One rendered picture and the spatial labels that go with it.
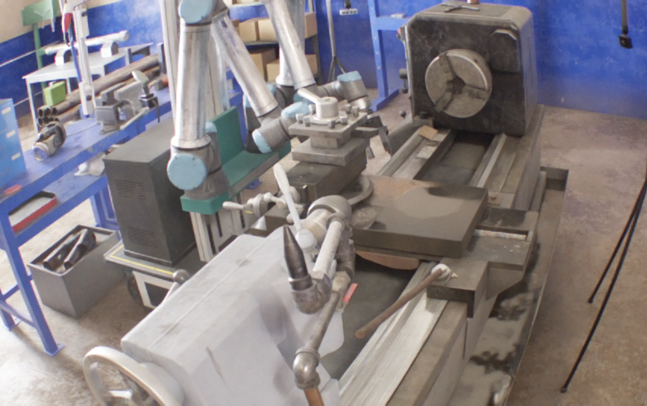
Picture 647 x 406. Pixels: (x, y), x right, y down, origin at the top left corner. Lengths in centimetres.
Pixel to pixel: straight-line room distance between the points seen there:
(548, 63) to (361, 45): 200
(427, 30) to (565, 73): 344
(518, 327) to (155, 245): 166
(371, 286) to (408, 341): 43
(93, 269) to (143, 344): 240
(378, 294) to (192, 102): 92
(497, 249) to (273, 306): 75
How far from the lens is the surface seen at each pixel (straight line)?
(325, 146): 176
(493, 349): 199
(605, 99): 580
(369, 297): 171
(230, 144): 277
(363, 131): 181
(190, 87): 213
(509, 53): 233
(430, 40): 246
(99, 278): 334
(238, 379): 95
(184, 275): 113
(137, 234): 289
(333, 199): 130
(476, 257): 157
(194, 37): 209
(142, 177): 268
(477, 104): 225
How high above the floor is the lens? 169
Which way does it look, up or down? 25 degrees down
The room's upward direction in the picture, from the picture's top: 7 degrees counter-clockwise
